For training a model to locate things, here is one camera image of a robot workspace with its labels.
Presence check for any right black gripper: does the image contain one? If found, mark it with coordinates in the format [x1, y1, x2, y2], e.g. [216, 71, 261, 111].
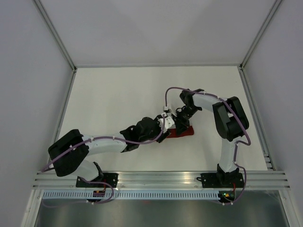
[171, 106, 200, 136]

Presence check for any dark red cloth napkin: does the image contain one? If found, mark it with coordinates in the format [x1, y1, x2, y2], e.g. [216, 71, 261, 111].
[167, 126, 194, 138]

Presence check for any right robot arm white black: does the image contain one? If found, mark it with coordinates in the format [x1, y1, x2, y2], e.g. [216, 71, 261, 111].
[174, 89, 249, 188]

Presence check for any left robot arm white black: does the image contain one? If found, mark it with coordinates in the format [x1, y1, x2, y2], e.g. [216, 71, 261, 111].
[43, 113, 174, 187]

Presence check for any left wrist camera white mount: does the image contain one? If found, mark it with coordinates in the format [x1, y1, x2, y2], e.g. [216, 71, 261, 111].
[156, 112, 175, 133]

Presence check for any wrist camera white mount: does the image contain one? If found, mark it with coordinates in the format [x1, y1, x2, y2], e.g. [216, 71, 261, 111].
[163, 105, 172, 114]
[156, 112, 175, 133]

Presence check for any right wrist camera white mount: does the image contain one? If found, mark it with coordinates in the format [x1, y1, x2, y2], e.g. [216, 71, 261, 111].
[163, 105, 172, 114]

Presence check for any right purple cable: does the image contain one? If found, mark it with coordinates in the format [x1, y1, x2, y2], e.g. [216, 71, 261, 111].
[164, 87, 251, 204]

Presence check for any purple cable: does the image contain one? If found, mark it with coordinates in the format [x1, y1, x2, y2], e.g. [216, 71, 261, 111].
[40, 113, 166, 173]
[164, 87, 251, 204]

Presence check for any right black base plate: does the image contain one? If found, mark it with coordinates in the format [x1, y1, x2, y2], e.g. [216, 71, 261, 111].
[196, 173, 244, 189]

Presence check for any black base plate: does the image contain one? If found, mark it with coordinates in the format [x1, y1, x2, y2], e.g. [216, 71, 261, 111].
[196, 173, 244, 189]
[76, 173, 118, 188]

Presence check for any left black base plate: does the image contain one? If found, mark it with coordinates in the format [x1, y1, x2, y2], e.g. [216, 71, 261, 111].
[76, 173, 118, 188]

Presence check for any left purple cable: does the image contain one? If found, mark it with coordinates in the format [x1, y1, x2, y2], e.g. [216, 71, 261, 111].
[40, 113, 166, 173]

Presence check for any aluminium mounting rail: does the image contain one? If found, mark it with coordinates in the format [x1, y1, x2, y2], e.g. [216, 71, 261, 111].
[32, 171, 290, 191]

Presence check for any white slotted cable duct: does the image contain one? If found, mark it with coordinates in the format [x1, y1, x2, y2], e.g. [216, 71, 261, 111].
[43, 190, 219, 200]

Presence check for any right aluminium frame post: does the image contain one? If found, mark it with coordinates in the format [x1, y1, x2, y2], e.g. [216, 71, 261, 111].
[238, 0, 284, 70]

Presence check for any aluminium frame post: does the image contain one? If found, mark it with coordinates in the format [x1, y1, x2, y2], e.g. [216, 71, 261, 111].
[32, 0, 77, 72]
[238, 0, 284, 70]

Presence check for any left aluminium frame post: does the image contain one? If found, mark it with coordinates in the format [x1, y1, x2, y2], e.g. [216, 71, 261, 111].
[32, 0, 77, 72]

